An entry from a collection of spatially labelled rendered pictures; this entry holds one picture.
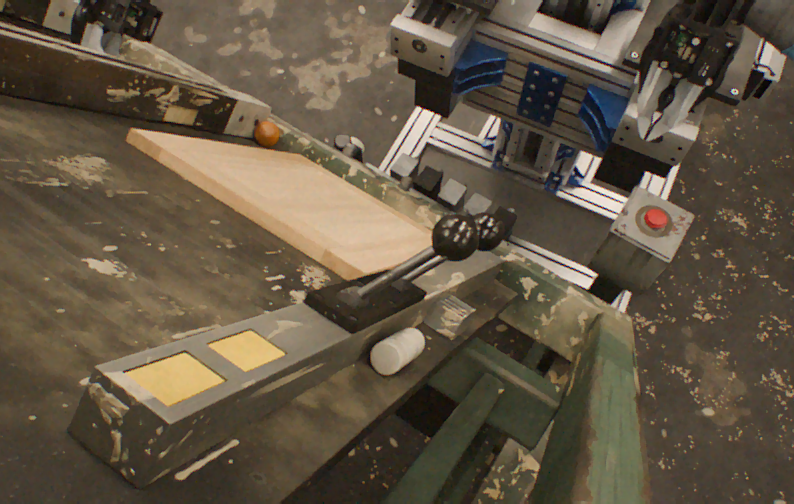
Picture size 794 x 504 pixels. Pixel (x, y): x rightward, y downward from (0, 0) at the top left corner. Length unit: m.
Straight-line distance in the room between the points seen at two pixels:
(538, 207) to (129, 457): 1.84
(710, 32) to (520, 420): 0.51
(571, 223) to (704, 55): 1.40
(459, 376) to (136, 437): 0.62
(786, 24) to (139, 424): 1.12
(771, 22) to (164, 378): 1.10
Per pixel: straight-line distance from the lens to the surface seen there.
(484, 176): 2.13
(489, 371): 0.90
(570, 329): 1.22
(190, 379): 0.37
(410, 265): 0.53
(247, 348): 0.42
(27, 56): 0.93
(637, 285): 1.38
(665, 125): 0.83
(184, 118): 1.19
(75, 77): 0.99
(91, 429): 0.36
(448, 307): 0.78
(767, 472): 2.28
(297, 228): 0.81
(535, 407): 0.90
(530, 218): 2.08
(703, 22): 0.74
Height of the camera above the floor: 1.99
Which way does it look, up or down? 64 degrees down
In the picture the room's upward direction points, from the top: straight up
